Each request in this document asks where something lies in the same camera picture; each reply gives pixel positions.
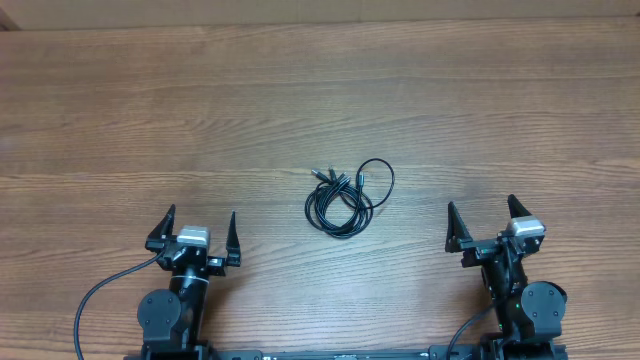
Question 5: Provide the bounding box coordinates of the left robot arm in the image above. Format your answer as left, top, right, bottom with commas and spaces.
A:
137, 205, 242, 359

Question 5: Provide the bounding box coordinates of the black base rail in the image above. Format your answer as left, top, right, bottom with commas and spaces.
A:
125, 344, 569, 360

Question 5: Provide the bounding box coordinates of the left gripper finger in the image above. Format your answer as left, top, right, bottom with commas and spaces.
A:
226, 211, 241, 266
147, 204, 176, 241

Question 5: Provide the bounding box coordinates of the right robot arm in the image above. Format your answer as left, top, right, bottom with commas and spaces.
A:
443, 194, 568, 360

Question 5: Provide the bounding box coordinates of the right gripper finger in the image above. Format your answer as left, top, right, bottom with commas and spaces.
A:
445, 201, 472, 251
507, 194, 531, 218

